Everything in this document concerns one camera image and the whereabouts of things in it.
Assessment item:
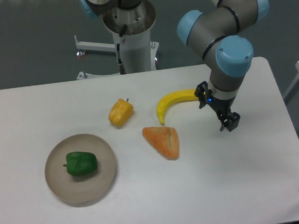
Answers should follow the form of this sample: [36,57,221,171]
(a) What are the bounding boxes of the beige round plate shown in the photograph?
[45,134,117,207]

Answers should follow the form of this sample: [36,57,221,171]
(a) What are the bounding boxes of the orange bread wedge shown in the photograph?
[142,126,180,160]

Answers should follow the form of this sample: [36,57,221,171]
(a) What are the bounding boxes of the green bell pepper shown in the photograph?
[63,151,98,176]

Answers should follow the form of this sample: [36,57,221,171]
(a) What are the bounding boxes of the yellow banana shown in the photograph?
[156,89,198,125]

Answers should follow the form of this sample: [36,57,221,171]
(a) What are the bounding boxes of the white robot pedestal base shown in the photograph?
[75,0,159,75]

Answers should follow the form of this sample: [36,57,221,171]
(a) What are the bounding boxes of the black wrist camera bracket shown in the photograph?
[195,81,213,109]

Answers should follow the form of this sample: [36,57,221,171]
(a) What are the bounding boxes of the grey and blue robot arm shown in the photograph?
[79,0,269,131]

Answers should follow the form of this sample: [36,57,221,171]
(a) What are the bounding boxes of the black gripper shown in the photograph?
[208,96,240,131]

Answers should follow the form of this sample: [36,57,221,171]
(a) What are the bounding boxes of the yellow bell pepper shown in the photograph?
[108,99,134,127]

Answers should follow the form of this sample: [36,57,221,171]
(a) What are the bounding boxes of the black cable on pedestal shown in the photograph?
[114,24,131,75]

